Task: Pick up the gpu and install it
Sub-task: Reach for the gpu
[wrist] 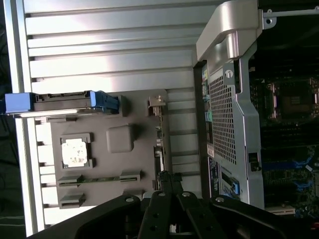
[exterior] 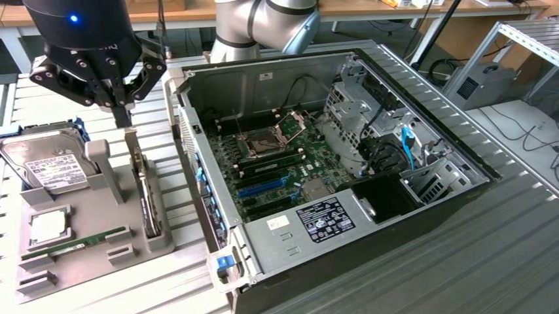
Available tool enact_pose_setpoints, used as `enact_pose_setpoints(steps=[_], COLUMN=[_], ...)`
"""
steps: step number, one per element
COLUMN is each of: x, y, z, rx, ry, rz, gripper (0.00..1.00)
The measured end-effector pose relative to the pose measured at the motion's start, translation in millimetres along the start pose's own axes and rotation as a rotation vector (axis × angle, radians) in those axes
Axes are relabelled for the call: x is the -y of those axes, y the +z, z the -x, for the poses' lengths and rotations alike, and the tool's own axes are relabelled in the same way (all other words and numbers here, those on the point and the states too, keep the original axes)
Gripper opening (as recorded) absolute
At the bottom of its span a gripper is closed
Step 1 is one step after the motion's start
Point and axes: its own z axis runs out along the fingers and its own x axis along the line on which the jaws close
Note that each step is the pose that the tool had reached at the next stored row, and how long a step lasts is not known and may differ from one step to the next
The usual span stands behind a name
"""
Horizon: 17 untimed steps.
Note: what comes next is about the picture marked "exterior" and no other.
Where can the CPU socket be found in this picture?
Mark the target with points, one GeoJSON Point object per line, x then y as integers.
{"type": "Point", "coordinates": [261, 145]}

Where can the green motherboard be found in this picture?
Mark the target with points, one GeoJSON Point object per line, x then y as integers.
{"type": "Point", "coordinates": [313, 163]}

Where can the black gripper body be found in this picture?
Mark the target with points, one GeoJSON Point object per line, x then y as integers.
{"type": "Point", "coordinates": [86, 36]}

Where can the black stand pole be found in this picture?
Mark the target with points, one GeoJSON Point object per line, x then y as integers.
{"type": "Point", "coordinates": [441, 26]}

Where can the perforated metal drive cage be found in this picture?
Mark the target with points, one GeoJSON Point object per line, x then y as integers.
{"type": "Point", "coordinates": [344, 111]}

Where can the open PC case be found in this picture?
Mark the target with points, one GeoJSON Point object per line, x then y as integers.
{"type": "Point", "coordinates": [226, 78]}

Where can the silver hard disk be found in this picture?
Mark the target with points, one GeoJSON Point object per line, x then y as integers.
{"type": "Point", "coordinates": [52, 163]}

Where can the grey parts rack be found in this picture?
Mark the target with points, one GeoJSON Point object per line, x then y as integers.
{"type": "Point", "coordinates": [86, 212]}

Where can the silver disk bay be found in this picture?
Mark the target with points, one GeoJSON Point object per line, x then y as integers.
{"type": "Point", "coordinates": [436, 183]}

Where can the wooden desk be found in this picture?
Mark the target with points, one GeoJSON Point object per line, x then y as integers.
{"type": "Point", "coordinates": [480, 10]}
{"type": "Point", "coordinates": [196, 14]}

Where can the aluminium frame rack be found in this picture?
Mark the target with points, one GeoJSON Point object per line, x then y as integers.
{"type": "Point", "coordinates": [528, 36]}

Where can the thin metal locking lever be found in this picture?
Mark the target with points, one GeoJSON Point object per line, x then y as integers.
{"type": "Point", "coordinates": [238, 126]}

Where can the silver CPU chip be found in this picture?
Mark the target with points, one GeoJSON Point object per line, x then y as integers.
{"type": "Point", "coordinates": [48, 227]}

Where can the blue disk caddy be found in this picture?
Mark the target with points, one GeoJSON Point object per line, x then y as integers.
{"type": "Point", "coordinates": [81, 127]}

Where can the metal socket cover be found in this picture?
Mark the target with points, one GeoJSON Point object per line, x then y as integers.
{"type": "Point", "coordinates": [289, 126]}

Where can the dark green RAM stick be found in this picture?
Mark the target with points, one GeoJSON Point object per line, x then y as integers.
{"type": "Point", "coordinates": [270, 163]}

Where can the green RAM stick with sticker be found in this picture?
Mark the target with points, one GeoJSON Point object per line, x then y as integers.
{"type": "Point", "coordinates": [93, 240]}

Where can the black long expansion slot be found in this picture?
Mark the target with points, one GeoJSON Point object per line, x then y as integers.
{"type": "Point", "coordinates": [264, 202]}
{"type": "Point", "coordinates": [258, 176]}
{"type": "Point", "coordinates": [265, 212]}

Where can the silver power supply with label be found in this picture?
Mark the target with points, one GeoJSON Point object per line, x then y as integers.
{"type": "Point", "coordinates": [270, 252]}

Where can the graphics card with black fan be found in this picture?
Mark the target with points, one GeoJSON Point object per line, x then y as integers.
{"type": "Point", "coordinates": [145, 196]}

